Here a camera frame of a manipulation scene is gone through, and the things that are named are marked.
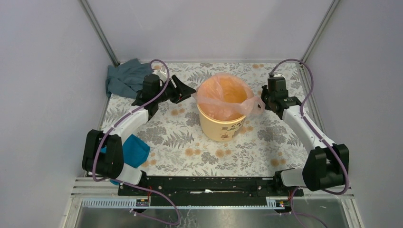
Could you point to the pink plastic trash bag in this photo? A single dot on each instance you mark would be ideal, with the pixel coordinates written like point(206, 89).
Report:
point(225, 97)

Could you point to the yellow plastic trash bin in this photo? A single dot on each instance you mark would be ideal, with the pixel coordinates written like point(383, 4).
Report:
point(221, 131)

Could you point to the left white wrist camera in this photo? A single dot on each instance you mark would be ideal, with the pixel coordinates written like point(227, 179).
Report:
point(161, 72)

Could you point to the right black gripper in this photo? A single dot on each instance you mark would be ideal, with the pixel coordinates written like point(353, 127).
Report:
point(264, 90)

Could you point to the bright blue cloth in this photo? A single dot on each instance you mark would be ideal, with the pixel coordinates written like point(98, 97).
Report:
point(135, 151)

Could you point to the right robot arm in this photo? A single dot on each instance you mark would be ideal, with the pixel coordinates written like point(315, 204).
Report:
point(327, 162)

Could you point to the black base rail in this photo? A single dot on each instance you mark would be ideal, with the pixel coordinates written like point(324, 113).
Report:
point(208, 191)

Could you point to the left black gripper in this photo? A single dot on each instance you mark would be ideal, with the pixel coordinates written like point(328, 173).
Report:
point(182, 88)

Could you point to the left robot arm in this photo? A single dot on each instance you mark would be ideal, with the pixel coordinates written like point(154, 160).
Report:
point(153, 92)

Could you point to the floral patterned table mat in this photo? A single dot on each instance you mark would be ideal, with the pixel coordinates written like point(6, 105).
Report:
point(263, 145)

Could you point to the grey-blue cloth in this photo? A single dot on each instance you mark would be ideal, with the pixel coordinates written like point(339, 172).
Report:
point(126, 79)

